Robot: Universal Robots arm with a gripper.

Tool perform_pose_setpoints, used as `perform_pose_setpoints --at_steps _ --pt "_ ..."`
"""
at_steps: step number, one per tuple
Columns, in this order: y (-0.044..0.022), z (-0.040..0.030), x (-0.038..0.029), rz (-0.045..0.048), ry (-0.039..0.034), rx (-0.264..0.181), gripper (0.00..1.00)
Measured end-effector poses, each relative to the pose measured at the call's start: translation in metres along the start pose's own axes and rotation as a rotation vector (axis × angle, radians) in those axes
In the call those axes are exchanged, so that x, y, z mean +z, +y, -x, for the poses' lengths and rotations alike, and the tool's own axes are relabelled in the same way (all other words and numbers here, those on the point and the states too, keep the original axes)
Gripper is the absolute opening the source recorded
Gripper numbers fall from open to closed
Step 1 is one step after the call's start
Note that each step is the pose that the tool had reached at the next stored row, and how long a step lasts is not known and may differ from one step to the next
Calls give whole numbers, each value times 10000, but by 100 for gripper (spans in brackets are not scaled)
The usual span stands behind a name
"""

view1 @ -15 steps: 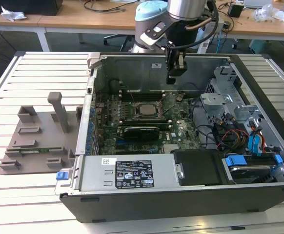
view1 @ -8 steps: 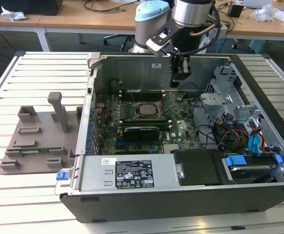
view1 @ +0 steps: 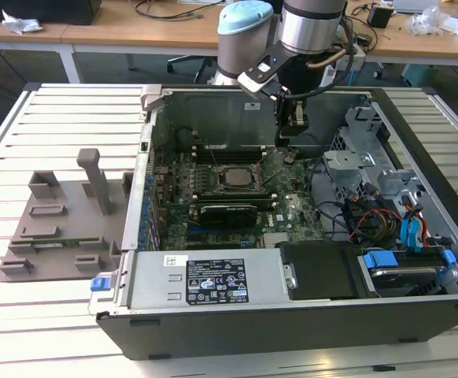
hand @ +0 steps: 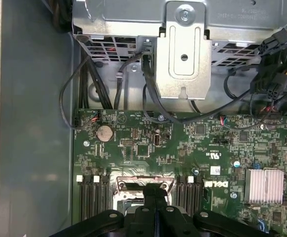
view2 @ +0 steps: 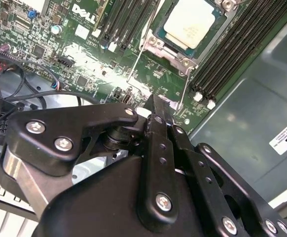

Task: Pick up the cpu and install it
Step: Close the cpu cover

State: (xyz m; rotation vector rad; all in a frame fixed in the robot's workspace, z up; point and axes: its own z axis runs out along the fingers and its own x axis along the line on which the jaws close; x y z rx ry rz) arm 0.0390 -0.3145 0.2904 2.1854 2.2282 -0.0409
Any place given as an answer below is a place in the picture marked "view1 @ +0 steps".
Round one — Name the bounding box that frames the blue flat wire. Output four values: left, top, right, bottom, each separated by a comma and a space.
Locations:
400, 198, 425, 253

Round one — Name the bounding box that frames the silver CPU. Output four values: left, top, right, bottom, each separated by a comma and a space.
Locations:
223, 168, 253, 188

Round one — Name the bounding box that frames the silver hard disk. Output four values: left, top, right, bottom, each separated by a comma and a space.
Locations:
372, 266, 441, 296

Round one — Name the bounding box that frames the red yellow wire bundle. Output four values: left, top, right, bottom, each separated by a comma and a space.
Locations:
353, 209, 402, 239

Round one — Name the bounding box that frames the grey laptop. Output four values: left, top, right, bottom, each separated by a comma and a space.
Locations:
393, 0, 441, 13

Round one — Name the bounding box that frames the metal socket cover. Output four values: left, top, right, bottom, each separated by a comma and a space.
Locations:
254, 150, 288, 185

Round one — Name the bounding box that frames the black office chair base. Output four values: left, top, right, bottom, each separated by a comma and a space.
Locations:
166, 54, 219, 84

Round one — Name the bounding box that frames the black plastic shroud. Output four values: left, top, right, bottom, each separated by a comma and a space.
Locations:
275, 240, 368, 301

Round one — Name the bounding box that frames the small black box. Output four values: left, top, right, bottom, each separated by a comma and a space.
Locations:
366, 5, 395, 29

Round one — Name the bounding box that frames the wooden desk with white legs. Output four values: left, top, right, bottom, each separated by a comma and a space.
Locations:
61, 0, 458, 83
0, 19, 81, 83

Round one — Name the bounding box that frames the CPU socket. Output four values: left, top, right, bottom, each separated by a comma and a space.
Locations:
216, 163, 268, 195

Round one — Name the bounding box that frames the silver metal disk bay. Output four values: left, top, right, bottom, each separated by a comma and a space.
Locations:
322, 104, 430, 200

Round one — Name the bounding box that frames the RAM slot with white clips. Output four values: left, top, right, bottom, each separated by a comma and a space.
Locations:
191, 144, 268, 152
192, 192, 275, 200
192, 152, 269, 160

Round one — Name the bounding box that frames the black graphics card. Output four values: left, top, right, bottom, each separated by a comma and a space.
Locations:
199, 203, 258, 228

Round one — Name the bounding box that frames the green motherboard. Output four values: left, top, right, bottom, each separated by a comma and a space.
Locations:
150, 147, 327, 251

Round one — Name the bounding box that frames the green RAM stick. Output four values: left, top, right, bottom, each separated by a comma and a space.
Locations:
197, 195, 279, 208

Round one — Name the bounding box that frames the large black box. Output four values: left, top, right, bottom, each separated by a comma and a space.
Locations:
0, 0, 103, 26

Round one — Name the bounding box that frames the black PC case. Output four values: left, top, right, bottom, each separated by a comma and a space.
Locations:
88, 83, 458, 361

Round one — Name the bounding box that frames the blue disk carrier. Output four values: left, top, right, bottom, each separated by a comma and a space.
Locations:
360, 248, 457, 276

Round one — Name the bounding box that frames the pale teal box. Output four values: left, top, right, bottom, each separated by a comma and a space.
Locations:
401, 62, 431, 88

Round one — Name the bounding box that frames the grey case latch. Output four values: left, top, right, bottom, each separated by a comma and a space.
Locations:
139, 83, 166, 112

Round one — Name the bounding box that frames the grey parts rack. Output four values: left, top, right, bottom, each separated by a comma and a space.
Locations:
0, 147, 135, 284

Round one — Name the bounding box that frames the silver power supply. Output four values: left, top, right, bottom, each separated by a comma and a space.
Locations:
113, 250, 294, 313

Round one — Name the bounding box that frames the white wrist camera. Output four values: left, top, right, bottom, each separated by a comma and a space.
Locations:
236, 53, 289, 98

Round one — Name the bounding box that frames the silver finned heatsink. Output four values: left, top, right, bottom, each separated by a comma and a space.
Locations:
263, 232, 290, 248

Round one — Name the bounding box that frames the crumpled white paper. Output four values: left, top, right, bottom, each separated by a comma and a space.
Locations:
1, 9, 46, 35

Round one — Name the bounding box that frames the crumpled clear plastic bag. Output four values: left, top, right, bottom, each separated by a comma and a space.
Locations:
404, 4, 457, 37

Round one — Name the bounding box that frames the blue case latch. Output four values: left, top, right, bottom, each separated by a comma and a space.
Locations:
90, 276, 111, 293

